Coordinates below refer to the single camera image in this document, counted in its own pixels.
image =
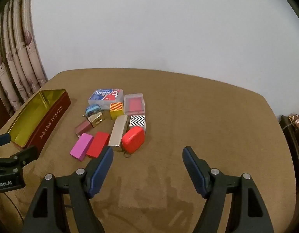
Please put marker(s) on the brown wooden cabinet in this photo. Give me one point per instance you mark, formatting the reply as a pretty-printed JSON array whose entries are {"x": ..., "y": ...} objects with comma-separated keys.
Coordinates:
[{"x": 0, "y": 116}]

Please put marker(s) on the brown flowered cloth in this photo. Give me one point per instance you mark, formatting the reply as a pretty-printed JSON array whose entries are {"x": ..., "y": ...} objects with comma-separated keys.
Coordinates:
[{"x": 298, "y": 122}]

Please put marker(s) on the yellow red striped wooden block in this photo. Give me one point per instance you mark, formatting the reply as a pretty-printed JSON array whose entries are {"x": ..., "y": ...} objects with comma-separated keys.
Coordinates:
[{"x": 116, "y": 110}]

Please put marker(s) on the silver ribbed metal case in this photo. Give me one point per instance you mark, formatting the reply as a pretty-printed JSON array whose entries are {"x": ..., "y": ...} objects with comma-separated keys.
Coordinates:
[{"x": 117, "y": 133}]

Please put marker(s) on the black white zigzag block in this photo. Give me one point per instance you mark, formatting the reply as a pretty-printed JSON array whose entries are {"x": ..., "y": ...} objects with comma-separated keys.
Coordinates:
[{"x": 137, "y": 121}]

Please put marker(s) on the beige patterned curtain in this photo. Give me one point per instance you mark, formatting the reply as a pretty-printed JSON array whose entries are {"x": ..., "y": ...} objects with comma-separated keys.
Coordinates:
[{"x": 20, "y": 53}]

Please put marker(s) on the dark wooden furniture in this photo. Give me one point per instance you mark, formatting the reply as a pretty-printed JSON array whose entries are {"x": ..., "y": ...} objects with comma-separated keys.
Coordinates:
[{"x": 294, "y": 145}]

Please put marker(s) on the clear plastic box blue label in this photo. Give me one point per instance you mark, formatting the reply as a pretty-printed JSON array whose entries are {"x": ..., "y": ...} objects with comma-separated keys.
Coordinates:
[{"x": 104, "y": 97}]

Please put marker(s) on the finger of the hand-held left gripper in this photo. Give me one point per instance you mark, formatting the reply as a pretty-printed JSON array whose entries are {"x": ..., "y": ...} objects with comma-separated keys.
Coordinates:
[
  {"x": 2, "y": 140},
  {"x": 23, "y": 156}
]

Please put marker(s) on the red tin box gold inside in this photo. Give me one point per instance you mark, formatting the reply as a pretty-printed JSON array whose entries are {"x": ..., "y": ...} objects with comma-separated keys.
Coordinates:
[{"x": 49, "y": 121}]

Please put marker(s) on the red tape measure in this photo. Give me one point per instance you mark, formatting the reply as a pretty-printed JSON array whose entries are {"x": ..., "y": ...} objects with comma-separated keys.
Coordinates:
[{"x": 133, "y": 139}]

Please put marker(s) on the gold metal lighter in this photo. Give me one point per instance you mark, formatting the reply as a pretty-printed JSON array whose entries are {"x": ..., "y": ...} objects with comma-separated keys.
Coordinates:
[{"x": 97, "y": 120}]

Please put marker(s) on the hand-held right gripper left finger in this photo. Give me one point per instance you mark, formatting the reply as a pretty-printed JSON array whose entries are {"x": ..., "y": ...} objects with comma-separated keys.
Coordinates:
[{"x": 102, "y": 172}]

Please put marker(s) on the pink wooden block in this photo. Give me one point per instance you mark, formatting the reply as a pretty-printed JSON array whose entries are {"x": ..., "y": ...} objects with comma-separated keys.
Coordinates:
[{"x": 81, "y": 146}]

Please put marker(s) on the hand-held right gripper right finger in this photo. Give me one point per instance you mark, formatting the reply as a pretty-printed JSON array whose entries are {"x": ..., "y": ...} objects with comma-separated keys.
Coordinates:
[{"x": 194, "y": 172}]

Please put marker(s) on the clear plastic box red insert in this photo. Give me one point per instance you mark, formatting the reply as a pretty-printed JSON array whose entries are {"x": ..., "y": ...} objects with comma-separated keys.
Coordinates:
[{"x": 134, "y": 104}]

